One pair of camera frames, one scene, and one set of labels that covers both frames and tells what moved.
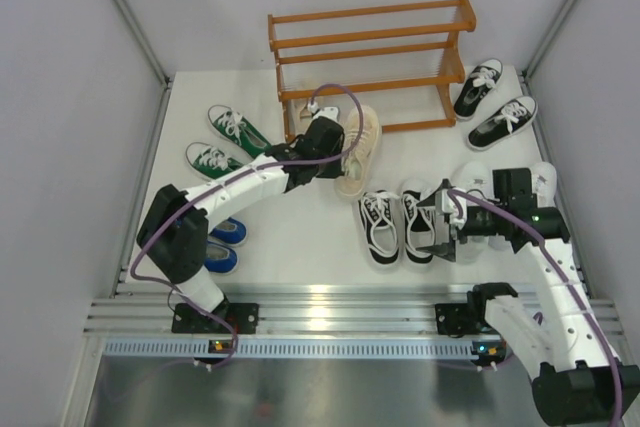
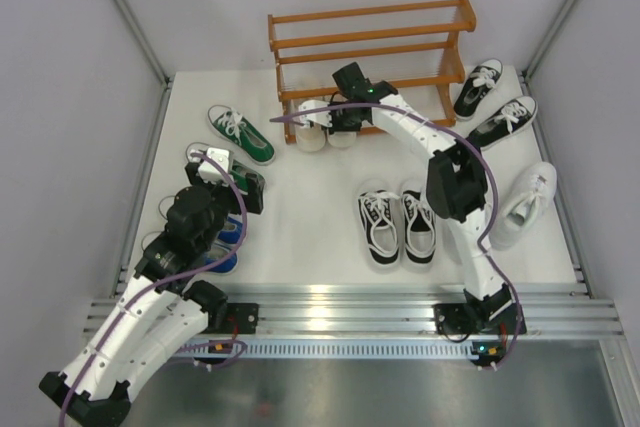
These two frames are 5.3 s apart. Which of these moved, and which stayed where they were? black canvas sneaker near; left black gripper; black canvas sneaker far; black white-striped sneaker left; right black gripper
Moved: left black gripper; right black gripper
Stayed: black canvas sneaker near; black white-striped sneaker left; black canvas sneaker far
